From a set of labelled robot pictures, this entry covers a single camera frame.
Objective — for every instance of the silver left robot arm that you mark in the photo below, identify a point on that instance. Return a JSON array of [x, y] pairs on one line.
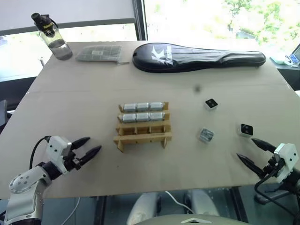
[[25, 180]]

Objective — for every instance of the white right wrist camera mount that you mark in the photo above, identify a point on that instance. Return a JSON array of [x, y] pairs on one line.
[[287, 159]]

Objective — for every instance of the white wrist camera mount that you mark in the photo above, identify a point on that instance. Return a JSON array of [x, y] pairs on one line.
[[57, 150], [287, 159]]

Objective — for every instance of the white rounded robot leg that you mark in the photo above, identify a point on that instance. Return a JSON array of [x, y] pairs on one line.
[[204, 202], [145, 208]]

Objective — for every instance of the grey robot torso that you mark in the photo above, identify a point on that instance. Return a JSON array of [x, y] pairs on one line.
[[164, 220]]

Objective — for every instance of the clear bottle with black lid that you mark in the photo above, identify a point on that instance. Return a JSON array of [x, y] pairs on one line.
[[59, 48]]

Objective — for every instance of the blue and white desk item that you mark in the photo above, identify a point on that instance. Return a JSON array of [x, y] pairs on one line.
[[291, 60]]

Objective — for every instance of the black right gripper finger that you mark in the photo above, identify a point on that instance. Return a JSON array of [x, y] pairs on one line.
[[264, 145], [250, 164]]

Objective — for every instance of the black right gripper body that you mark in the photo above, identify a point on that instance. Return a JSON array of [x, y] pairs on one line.
[[270, 170]]

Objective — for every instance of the white roller blind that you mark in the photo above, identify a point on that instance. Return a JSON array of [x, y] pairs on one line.
[[65, 10]]

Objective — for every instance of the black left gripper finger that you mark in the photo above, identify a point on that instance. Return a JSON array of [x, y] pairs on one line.
[[90, 154], [79, 143]]

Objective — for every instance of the pale green item on desk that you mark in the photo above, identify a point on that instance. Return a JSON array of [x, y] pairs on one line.
[[277, 58]]

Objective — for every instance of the dark side desk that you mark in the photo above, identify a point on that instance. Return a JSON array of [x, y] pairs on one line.
[[288, 75]]

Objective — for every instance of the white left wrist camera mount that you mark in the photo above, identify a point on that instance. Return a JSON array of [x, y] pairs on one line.
[[57, 150]]

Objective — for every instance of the black racket bag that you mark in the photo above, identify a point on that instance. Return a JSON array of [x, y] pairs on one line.
[[187, 58]]

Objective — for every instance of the dark window frame post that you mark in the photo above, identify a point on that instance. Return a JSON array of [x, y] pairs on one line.
[[140, 21]]

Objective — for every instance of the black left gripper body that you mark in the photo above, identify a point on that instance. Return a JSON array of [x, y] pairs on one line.
[[71, 161]]

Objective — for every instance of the wooden slotted rack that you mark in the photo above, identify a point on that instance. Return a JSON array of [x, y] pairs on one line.
[[143, 138]]

